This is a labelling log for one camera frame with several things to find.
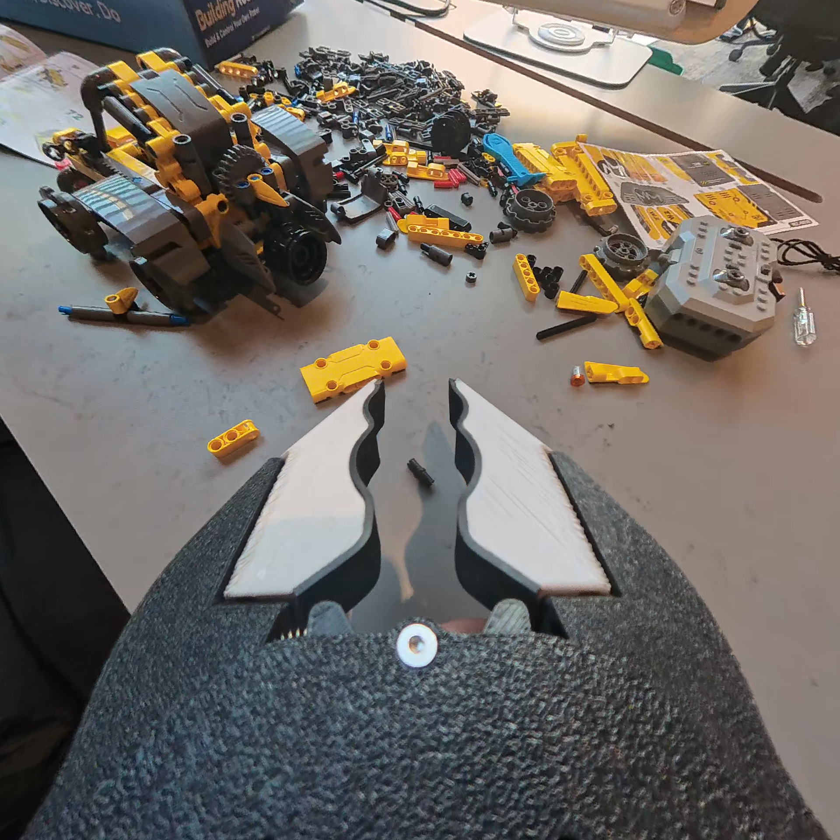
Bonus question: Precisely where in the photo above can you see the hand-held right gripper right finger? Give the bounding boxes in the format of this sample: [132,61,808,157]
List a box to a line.
[448,378,613,605]

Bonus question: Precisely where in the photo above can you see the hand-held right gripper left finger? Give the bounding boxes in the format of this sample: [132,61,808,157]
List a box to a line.
[223,379,388,611]

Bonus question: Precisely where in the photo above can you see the short yellow brick beam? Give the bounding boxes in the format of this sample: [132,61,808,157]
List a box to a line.
[207,420,259,457]

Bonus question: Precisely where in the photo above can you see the adjoining grey desk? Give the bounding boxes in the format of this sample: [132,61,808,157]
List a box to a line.
[413,0,840,198]

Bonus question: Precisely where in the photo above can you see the yellow rectangular brick panel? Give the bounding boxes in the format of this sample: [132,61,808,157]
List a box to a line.
[300,336,408,403]

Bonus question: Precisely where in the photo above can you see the black brick axle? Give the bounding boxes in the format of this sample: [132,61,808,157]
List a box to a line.
[536,311,599,341]

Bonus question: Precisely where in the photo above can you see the yellow flat wedge panel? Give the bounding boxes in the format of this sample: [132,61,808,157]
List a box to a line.
[556,290,619,316]

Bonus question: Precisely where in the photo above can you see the stubby yellow brick beam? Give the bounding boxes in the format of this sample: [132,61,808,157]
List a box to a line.
[623,298,664,350]

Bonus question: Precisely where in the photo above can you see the black perforated connector block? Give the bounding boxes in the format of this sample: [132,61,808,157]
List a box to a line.
[530,252,562,299]

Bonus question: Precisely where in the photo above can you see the yellow thick brick beam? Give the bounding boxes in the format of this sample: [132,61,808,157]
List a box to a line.
[579,252,631,312]

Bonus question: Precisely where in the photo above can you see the grey axle blue tips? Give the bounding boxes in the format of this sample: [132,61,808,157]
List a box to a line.
[58,303,191,327]

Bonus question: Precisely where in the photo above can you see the grey brick sprocket wheel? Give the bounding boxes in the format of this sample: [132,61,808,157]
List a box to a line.
[502,189,557,234]
[594,233,651,280]

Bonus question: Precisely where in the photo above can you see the long yellow brick beam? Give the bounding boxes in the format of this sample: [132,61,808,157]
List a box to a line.
[407,223,485,247]

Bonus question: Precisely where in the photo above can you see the grey brick battery hub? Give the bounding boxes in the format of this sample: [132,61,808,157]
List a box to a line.
[643,215,786,358]

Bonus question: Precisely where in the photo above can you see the dark grey curved fender piece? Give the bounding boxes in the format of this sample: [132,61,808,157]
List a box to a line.
[330,167,401,225]

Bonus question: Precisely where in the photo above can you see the small clear screwdriver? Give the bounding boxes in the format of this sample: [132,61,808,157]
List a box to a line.
[791,287,818,349]

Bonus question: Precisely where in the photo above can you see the yellow grey brick vehicle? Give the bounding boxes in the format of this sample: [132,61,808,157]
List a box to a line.
[36,47,342,316]

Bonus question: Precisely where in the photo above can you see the blue brick separator tool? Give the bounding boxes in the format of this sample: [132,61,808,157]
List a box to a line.
[482,133,549,188]

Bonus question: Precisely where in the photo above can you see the yellow black sticker sheet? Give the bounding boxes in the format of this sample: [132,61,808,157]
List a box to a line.
[577,141,823,250]

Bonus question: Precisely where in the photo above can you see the black brick wheel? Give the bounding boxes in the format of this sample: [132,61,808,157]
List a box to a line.
[430,108,473,155]

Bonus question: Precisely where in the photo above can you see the pile of small brick parts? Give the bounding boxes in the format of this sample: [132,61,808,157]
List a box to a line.
[217,46,513,198]

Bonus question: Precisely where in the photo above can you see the white instruction booklet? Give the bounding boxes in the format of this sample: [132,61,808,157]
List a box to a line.
[0,23,106,161]

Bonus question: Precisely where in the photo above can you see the blue cardboard box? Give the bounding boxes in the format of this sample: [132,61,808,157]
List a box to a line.
[0,0,306,70]

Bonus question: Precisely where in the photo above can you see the black office chair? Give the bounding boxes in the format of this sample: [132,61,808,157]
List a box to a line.
[722,0,840,99]

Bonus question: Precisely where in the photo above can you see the large yellow brick frame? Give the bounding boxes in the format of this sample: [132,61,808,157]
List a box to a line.
[512,134,624,217]

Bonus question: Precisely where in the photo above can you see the black usb cable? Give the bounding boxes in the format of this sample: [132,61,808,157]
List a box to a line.
[771,236,840,277]

